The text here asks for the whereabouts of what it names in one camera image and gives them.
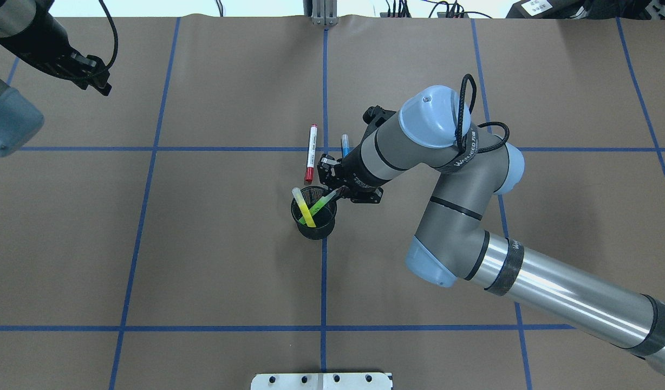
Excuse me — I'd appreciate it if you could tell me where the aluminium frame post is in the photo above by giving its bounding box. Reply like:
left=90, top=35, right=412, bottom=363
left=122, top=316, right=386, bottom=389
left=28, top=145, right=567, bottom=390
left=304, top=0, right=339, bottom=27

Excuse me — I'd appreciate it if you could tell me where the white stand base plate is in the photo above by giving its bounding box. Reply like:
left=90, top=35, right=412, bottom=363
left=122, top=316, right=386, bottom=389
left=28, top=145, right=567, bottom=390
left=250, top=372, right=394, bottom=389

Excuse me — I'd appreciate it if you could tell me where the green highlighter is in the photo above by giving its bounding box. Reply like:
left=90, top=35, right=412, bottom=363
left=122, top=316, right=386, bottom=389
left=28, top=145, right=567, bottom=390
left=301, top=186, right=335, bottom=216

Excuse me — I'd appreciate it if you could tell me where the yellow highlighter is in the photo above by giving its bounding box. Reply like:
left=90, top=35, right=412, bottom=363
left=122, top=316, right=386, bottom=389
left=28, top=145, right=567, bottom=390
left=291, top=187, right=317, bottom=228

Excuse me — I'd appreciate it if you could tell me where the black mesh pen cup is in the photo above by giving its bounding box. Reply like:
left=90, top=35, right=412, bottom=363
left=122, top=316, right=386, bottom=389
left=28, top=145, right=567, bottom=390
left=290, top=186, right=337, bottom=241

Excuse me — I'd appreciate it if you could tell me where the red white marker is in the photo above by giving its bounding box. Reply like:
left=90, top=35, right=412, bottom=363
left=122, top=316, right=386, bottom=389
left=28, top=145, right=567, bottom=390
left=304, top=123, right=318, bottom=184

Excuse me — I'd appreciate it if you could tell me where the blue highlighter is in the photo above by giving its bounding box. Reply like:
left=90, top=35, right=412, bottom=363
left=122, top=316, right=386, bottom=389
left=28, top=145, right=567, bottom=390
left=341, top=134, right=352, bottom=158

